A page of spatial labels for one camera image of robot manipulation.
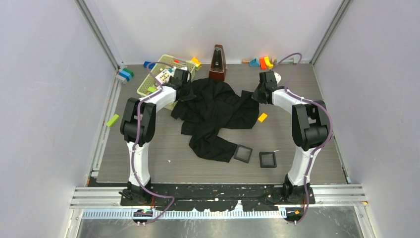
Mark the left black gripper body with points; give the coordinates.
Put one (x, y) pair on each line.
(188, 94)

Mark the red orange block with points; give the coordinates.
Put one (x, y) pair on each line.
(262, 63)

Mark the blue green stacked blocks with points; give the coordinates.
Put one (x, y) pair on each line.
(124, 75)

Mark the yellow block on table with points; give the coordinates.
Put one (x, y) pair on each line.
(262, 117)

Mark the brown wooden metronome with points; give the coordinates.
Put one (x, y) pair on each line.
(218, 67)

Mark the black garment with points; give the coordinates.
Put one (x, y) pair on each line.
(214, 107)

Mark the left black square frame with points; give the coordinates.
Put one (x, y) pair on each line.
(243, 153)

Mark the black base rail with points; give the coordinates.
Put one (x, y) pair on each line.
(215, 197)

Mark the light green plastic basket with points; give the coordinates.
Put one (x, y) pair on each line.
(154, 80)

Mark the light blue toy block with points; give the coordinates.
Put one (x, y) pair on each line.
(254, 63)

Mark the yellow curved block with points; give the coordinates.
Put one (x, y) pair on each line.
(267, 62)

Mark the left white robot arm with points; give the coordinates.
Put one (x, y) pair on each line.
(138, 128)

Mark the right black square frame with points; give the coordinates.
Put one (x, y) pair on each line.
(267, 159)

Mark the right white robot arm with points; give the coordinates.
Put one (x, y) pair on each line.
(311, 128)

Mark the lime green block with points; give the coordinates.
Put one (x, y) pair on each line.
(112, 120)

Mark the yellow orange block stack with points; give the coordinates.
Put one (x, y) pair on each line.
(197, 63)

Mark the nine of spades card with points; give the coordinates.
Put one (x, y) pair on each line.
(164, 76)

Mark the black square frame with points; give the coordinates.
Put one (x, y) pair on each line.
(267, 159)
(243, 153)

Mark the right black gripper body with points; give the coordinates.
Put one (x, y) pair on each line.
(257, 94)

